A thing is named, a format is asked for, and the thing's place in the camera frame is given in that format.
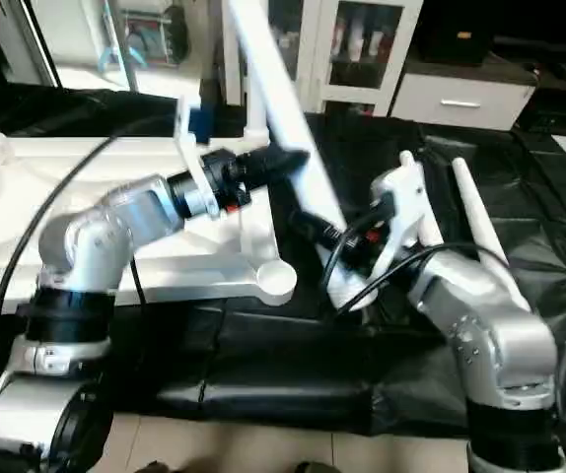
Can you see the white plastic table leg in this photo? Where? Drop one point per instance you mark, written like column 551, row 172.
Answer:
column 255, row 123
column 283, row 108
column 405, row 158
column 475, row 217

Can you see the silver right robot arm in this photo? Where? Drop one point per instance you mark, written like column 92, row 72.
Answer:
column 490, row 325

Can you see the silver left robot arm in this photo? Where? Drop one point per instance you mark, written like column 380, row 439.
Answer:
column 96, row 236

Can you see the white glass door cabinet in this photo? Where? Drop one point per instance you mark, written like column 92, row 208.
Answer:
column 352, row 49

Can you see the black work surface mat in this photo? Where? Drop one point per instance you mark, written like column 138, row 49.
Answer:
column 283, row 374

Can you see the colourful background box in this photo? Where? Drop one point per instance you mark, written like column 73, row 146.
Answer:
column 150, row 34

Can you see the white drawer unit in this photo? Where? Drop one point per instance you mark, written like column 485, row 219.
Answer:
column 460, row 101

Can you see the black equipment box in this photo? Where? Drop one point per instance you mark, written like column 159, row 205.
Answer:
column 456, row 30

